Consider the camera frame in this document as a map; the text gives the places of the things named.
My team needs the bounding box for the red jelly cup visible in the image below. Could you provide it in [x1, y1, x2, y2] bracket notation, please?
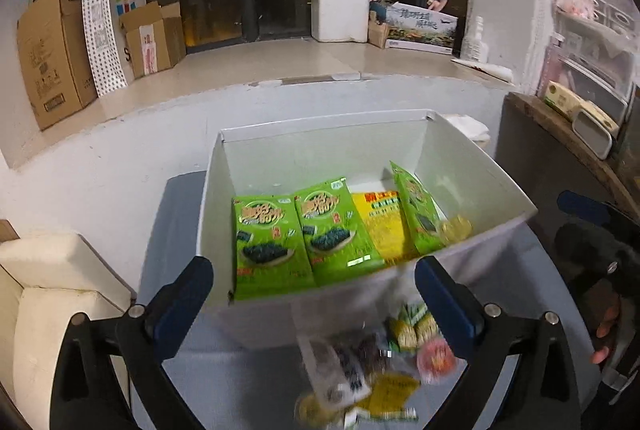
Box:
[416, 338, 458, 384]

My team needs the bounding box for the person's right hand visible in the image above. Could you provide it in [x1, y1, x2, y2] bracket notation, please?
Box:
[590, 296, 622, 365]

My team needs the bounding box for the small yellow jelly cup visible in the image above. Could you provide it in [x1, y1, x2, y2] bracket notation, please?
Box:
[438, 214, 473, 246]

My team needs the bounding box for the wooden side shelf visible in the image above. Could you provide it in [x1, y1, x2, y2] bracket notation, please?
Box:
[504, 91, 640, 226]

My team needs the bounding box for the yellow green snack packet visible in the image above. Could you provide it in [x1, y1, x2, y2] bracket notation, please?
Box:
[294, 372, 421, 429]

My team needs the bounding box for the cream sofa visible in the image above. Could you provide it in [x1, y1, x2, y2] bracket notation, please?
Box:
[1, 234, 134, 429]

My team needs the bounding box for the green seaweed packet right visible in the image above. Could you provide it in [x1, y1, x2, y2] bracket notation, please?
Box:
[390, 161, 445, 256]

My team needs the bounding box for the green seaweed packet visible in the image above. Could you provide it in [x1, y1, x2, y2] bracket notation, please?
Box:
[390, 161, 445, 256]
[232, 195, 316, 301]
[294, 176, 385, 287]

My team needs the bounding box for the brown meat snack packet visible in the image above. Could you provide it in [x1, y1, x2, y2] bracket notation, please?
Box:
[297, 332, 390, 412]

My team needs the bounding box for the green seaweed packet left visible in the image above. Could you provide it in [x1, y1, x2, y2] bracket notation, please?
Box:
[232, 195, 316, 301]

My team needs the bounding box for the tissue pack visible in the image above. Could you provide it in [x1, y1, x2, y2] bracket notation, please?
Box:
[444, 115, 491, 150]

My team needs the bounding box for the green seaweed packet middle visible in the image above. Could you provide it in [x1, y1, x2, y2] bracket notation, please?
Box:
[294, 176, 385, 287]

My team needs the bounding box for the white storage box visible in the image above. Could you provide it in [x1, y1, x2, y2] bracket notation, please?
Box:
[198, 109, 535, 350]

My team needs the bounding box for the white plastic bottle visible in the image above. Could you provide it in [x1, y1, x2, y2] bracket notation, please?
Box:
[460, 16, 488, 63]

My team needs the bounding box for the large cardboard box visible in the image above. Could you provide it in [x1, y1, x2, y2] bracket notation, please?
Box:
[16, 0, 98, 130]

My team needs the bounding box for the printed landscape gift box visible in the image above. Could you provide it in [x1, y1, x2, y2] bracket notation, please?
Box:
[385, 2, 458, 55]

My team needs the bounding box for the small open cardboard box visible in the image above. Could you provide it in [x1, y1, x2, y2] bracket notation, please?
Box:
[119, 1, 186, 79]

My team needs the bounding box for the white dotted paper bag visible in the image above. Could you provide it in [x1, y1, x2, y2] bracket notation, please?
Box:
[81, 0, 146, 98]

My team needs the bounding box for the white foam box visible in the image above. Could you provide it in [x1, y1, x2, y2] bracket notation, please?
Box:
[310, 0, 370, 43]

